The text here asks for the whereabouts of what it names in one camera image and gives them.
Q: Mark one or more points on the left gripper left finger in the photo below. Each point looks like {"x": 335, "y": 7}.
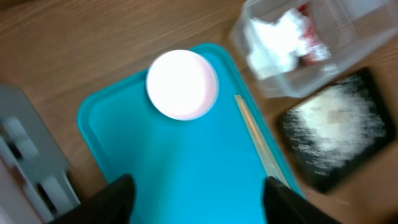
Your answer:
{"x": 112, "y": 205}

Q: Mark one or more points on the black plastic tray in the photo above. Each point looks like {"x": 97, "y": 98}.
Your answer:
{"x": 325, "y": 183}

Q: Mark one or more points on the clear plastic waste bin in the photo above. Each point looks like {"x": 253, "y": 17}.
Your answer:
{"x": 349, "y": 29}

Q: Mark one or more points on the white napkin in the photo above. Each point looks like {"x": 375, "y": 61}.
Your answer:
{"x": 275, "y": 47}

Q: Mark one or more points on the teal plastic serving tray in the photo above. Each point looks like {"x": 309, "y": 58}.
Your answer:
{"x": 202, "y": 171}

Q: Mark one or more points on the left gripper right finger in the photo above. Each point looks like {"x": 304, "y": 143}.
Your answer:
{"x": 283, "y": 206}

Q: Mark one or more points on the small pink-white bowl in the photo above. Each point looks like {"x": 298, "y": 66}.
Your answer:
{"x": 182, "y": 85}

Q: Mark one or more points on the pile of rice scraps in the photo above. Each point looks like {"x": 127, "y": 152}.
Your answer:
{"x": 334, "y": 126}

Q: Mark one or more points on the red snack wrapper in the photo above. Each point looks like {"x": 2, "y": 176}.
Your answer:
{"x": 315, "y": 50}

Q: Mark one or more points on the grey plastic dishwasher rack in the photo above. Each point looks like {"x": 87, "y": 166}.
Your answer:
{"x": 27, "y": 145}

